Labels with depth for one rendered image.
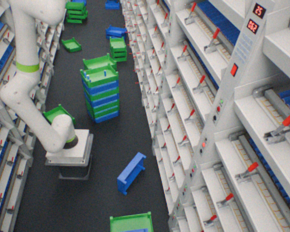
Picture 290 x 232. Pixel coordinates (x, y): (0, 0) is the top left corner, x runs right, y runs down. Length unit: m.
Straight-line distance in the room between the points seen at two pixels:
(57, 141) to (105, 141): 0.81
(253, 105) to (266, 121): 0.06
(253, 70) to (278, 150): 0.21
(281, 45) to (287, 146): 0.23
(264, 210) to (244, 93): 0.33
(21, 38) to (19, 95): 0.28
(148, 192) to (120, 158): 0.41
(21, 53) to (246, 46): 1.04
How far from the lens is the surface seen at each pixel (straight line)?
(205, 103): 0.96
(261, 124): 0.65
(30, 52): 1.29
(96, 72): 2.21
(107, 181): 1.94
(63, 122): 1.56
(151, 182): 1.94
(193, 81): 1.06
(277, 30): 0.62
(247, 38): 0.65
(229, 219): 0.91
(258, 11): 0.63
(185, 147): 1.27
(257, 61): 0.65
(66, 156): 1.68
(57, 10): 1.11
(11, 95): 1.27
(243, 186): 0.75
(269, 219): 0.73
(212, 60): 0.86
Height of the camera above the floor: 1.70
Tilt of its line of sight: 46 degrees down
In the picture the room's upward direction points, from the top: 4 degrees clockwise
